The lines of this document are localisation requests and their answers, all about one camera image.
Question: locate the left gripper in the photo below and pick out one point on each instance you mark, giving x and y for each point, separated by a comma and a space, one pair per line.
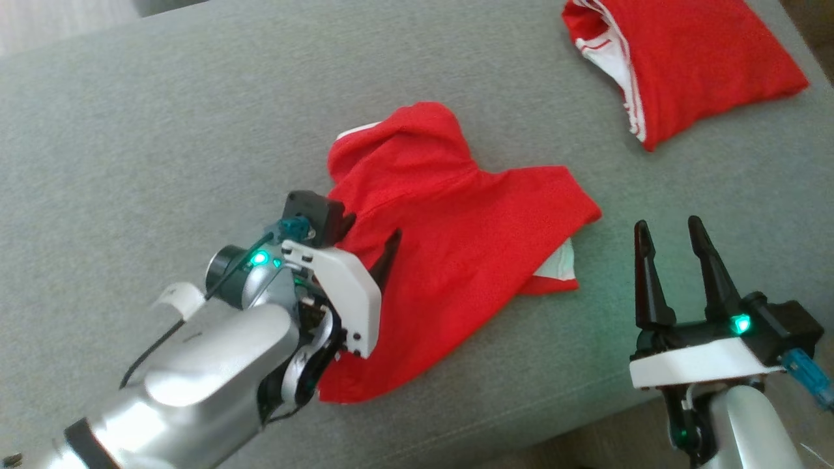
345, 293

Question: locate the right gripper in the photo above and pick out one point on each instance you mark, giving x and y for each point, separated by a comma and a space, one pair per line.
697, 361

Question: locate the red garment with white band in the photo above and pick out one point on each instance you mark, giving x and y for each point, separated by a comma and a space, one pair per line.
469, 247

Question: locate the red jersey with striped trim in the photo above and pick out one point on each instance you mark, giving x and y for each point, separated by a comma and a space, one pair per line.
704, 58

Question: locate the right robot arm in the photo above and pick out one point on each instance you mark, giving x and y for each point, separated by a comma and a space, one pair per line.
743, 430

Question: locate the left wrist teal connector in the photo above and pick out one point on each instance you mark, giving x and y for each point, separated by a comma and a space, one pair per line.
293, 229

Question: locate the wrist teal connector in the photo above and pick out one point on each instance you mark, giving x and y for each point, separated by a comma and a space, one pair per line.
293, 229
808, 378

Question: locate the right wrist teal connector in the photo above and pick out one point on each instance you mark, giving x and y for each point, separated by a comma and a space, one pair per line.
808, 378

